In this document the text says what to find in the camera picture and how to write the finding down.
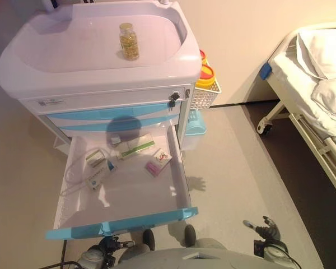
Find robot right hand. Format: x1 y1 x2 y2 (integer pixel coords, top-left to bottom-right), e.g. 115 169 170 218
242 215 281 244

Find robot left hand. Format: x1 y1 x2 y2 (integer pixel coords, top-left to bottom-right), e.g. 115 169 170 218
100 236 136 258

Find blue white cart drawer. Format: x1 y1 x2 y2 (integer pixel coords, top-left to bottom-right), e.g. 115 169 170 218
54 118 179 133
44 103 182 120
44 127 199 241

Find yellow capsule medicine bottle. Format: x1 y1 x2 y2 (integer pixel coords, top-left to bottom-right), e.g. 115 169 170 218
118 22 141 61

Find blue white medicine box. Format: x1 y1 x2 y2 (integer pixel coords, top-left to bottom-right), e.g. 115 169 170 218
85 160 118 192

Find pink white medicine box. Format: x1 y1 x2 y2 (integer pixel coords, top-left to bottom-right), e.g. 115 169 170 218
144 148 174 178

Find long green white medicine box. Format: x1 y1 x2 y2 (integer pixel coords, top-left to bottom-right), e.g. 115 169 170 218
115 133 157 161

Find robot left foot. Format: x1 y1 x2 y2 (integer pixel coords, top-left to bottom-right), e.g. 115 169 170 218
142 229 157 252

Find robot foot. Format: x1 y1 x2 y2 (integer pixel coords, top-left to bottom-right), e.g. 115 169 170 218
184 224 197 248
142 229 157 252

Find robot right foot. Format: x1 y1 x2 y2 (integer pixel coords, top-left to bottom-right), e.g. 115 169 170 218
184 224 197 248

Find grey robot torso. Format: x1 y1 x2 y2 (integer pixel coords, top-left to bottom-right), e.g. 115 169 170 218
116 237 273 269

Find clear plastic tubing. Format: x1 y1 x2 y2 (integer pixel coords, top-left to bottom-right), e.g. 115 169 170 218
59 155 91 197

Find black bed caster wheel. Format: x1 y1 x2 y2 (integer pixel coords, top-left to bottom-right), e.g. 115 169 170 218
259 120 273 136

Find clear side bin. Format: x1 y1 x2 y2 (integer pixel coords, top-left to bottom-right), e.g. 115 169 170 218
53 135 71 152

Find white bin with blue lid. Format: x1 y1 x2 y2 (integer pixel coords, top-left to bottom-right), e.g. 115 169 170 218
181 110 209 152

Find white plastic mesh basket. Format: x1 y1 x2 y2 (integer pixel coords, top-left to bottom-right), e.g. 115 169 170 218
190 79 222 110

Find white bedding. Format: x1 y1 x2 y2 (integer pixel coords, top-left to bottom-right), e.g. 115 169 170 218
272 25 336 154

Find black cart keys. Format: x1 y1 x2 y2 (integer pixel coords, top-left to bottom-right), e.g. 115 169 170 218
167 90 181 109

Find blue bed corner bumper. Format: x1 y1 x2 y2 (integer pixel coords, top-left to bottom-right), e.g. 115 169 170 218
259 62 273 80

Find white blue medical cart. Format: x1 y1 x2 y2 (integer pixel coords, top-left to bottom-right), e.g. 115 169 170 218
0 1 203 157

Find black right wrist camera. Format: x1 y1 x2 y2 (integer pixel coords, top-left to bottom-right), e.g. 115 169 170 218
253 239 266 256

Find black floor cable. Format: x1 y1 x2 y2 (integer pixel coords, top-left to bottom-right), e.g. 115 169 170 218
59 239 82 269

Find white hospital bed frame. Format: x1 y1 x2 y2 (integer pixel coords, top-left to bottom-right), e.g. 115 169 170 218
255 21 336 204

